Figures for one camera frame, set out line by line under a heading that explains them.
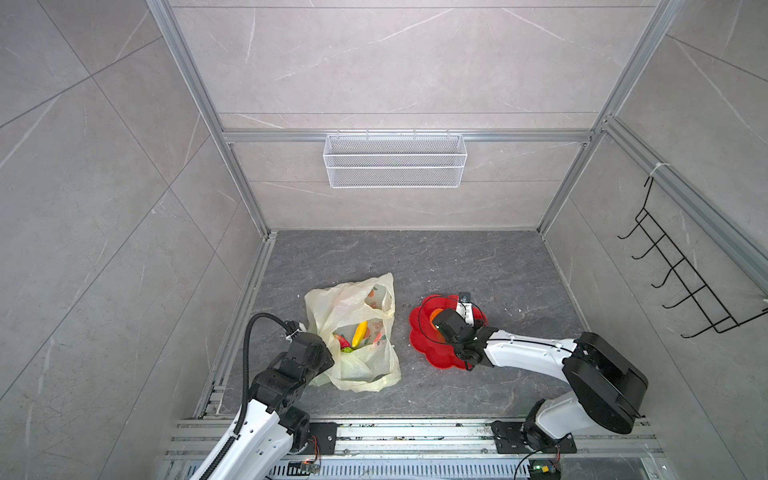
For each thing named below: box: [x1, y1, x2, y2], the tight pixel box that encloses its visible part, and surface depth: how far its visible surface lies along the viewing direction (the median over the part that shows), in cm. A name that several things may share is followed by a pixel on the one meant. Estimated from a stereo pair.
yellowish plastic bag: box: [305, 272, 401, 393], surface depth 83 cm
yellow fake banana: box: [352, 320, 369, 349], surface depth 92 cm
